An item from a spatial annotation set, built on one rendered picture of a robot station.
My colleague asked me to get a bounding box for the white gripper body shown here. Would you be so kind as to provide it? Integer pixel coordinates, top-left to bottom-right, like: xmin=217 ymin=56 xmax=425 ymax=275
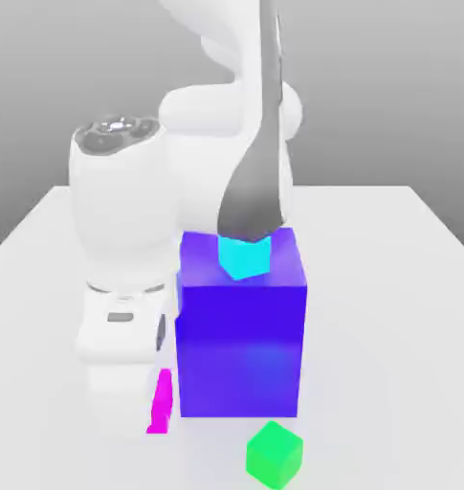
xmin=73 ymin=329 xmax=163 ymax=367

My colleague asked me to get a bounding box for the small magenta cube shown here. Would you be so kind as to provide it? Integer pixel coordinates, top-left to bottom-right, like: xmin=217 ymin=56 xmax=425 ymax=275
xmin=145 ymin=367 xmax=174 ymax=435

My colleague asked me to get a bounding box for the small cyan cube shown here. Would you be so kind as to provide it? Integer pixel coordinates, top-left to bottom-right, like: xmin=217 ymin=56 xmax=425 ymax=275
xmin=217 ymin=234 xmax=274 ymax=281

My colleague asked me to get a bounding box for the small green cube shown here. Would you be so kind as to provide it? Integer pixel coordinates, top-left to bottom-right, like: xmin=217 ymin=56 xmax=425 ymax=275
xmin=245 ymin=419 xmax=305 ymax=490

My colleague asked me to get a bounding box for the large blue box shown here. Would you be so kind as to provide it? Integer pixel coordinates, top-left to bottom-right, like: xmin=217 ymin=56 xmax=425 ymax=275
xmin=174 ymin=226 xmax=308 ymax=419

